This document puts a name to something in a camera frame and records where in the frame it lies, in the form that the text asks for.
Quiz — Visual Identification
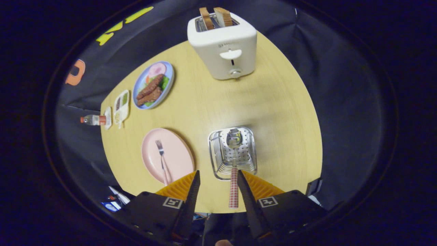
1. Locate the black backdrop cloth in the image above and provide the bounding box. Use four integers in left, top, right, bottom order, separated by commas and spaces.
56, 0, 393, 219

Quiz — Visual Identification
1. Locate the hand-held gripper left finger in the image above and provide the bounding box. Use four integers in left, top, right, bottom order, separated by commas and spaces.
114, 170, 201, 246

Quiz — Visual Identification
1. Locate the white toaster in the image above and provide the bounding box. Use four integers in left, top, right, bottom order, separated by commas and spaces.
187, 13, 257, 81

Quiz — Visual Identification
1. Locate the toasted bread slice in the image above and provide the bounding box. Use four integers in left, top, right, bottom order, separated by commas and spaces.
214, 7, 234, 28
199, 8, 214, 30

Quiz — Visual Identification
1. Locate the pink plate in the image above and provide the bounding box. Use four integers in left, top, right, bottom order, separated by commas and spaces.
141, 128, 195, 185

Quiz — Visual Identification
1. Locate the fork with red checked handle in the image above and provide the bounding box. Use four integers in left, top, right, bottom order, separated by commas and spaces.
155, 139, 170, 187

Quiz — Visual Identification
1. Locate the spoon with red checked handle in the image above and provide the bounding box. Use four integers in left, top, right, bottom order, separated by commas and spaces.
226, 128, 243, 209

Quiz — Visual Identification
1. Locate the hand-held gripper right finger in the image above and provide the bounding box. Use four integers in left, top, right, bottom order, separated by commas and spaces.
237, 170, 329, 246

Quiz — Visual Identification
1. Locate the metal wire basket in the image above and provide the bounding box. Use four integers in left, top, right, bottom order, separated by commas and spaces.
208, 126, 257, 181

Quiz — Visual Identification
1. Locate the pink ham slice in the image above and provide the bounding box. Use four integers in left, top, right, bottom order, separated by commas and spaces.
149, 63, 167, 79

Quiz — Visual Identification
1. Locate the white divided condiment tray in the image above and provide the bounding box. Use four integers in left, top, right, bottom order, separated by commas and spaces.
113, 90, 130, 129

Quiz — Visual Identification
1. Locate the clear bottle with red cap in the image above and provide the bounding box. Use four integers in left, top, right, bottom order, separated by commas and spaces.
80, 115, 108, 126

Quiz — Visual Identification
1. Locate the white board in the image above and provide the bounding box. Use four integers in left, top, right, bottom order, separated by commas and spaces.
109, 186, 131, 204

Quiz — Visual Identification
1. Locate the blue plate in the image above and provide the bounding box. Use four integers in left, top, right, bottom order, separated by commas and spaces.
132, 61, 175, 110

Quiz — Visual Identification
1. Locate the black box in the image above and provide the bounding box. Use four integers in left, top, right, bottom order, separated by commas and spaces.
306, 178, 323, 197

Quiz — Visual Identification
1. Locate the brown sausage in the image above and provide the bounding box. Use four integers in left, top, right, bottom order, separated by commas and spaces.
137, 87, 162, 106
137, 74, 164, 100

